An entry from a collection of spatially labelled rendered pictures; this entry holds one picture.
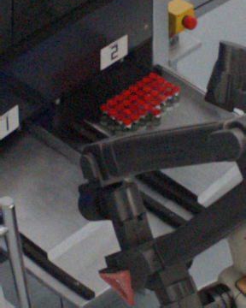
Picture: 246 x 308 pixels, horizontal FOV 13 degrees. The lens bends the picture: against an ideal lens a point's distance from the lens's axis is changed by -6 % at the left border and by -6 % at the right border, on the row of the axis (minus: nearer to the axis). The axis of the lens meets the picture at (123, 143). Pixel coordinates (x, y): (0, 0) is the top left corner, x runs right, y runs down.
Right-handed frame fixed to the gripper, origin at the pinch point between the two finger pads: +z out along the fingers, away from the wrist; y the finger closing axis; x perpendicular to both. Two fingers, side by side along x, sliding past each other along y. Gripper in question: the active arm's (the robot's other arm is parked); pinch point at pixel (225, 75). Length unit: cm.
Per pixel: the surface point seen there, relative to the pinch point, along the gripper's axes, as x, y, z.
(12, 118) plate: 37.9, -27.1, 8.3
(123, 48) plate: 21.1, -8.6, 32.3
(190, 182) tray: -2.8, -27.2, 13.5
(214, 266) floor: -31, -74, 100
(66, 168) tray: 22.9, -35.0, 15.5
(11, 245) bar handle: 26, -24, -71
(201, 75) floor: -9, -34, 183
